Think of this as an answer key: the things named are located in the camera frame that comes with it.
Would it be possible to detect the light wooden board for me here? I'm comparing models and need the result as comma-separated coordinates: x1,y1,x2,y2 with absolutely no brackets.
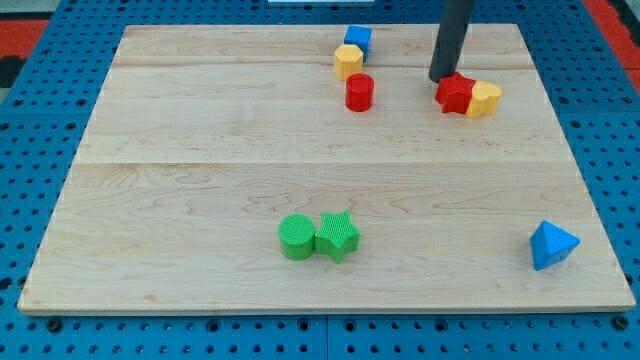
18,24,635,316

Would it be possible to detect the green cylinder block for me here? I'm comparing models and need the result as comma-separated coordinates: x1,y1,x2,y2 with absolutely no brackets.
278,213,315,261

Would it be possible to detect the green star block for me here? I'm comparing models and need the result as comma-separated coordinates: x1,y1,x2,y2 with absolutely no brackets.
314,211,360,264

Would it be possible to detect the red cylinder block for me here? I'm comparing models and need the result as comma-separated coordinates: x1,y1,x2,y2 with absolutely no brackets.
345,73,375,112

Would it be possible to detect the yellow hexagon block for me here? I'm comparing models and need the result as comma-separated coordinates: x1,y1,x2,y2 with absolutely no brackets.
334,44,364,81

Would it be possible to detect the blue cube block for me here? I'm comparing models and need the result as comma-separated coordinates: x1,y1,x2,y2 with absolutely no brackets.
343,25,372,63

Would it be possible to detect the red star block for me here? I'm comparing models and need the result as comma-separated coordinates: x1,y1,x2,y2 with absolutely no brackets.
435,72,476,114

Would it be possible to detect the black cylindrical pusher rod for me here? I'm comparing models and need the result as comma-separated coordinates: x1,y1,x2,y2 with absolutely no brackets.
429,0,475,83

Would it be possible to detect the blue triangular pyramid block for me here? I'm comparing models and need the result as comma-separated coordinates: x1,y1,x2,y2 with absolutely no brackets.
529,221,581,271

